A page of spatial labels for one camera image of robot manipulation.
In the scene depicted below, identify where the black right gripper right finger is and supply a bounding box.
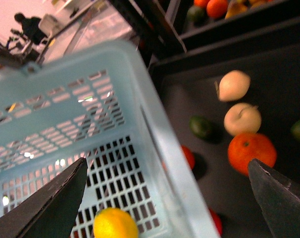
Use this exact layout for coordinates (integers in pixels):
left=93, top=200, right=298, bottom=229
left=248, top=159, right=300, bottom=238

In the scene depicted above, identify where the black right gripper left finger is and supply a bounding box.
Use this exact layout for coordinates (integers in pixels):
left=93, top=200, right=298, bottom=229
left=0, top=158, right=88, bottom=238

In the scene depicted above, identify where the yellow lemon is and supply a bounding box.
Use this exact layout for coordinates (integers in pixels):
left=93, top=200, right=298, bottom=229
left=93, top=208, right=139, bottom=238

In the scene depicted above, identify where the light blue plastic basket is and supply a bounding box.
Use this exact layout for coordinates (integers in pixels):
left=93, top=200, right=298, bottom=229
left=0, top=40, right=218, bottom=238

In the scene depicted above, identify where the large orange fruit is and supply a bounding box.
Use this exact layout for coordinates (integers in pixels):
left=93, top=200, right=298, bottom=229
left=227, top=132, right=277, bottom=176

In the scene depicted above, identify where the red tomato at edge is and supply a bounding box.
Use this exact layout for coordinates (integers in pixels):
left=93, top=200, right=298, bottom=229
left=209, top=208, right=223, bottom=236

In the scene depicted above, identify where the white onion lower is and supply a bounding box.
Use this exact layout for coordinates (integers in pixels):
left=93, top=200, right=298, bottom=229
left=224, top=103, right=262, bottom=136

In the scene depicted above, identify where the white onion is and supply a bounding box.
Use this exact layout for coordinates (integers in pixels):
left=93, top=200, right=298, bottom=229
left=224, top=103, right=262, bottom=136
left=214, top=70, right=251, bottom=102

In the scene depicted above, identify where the orange persimmon green top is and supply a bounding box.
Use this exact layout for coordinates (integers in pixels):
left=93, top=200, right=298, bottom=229
left=181, top=145, right=196, bottom=170

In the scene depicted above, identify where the dark green avocado left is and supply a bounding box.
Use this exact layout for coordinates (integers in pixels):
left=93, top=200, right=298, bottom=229
left=189, top=116, right=213, bottom=140

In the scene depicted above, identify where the white onion upper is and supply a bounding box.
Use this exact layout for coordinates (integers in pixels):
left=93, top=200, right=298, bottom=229
left=214, top=70, right=251, bottom=102

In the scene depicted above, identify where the person in background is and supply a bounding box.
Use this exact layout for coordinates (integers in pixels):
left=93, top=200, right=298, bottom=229
left=14, top=12, right=47, bottom=45

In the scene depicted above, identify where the black shelf post left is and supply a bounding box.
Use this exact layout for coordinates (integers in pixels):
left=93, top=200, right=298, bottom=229
left=110, top=0, right=187, bottom=60

